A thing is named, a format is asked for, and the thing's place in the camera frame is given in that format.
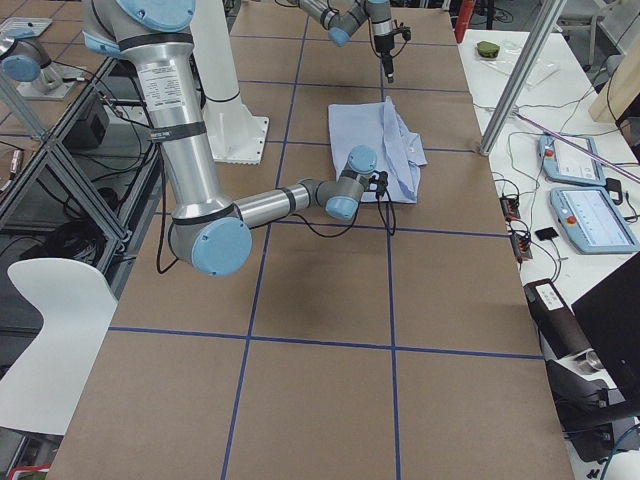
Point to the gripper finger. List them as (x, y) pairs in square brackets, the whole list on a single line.
[(388, 68)]

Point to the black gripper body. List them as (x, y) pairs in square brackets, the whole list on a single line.
[(368, 192), (384, 46)]

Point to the light blue striped dress shirt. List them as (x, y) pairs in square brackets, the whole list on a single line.
[(380, 127)]

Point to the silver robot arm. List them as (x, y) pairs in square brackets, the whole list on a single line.
[(209, 230), (341, 26)]

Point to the red cylinder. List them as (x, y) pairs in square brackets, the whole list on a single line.
[(465, 13)]

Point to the green cloth pouch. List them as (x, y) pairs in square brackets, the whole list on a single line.
[(487, 50)]

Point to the upper blue teach pendant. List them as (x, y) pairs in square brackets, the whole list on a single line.
[(566, 164)]

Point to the blue teach pendant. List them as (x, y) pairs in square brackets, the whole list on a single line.
[(566, 164), (591, 221)]

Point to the lower blue teach pendant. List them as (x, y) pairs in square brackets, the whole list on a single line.
[(591, 221)]

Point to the brown cylinder device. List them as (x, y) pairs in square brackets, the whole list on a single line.
[(555, 319)]

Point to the black monitor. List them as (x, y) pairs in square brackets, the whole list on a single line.
[(608, 315)]

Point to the white chair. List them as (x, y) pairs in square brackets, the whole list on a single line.
[(41, 390)]

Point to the aluminium frame post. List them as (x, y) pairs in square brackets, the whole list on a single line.
[(542, 27)]

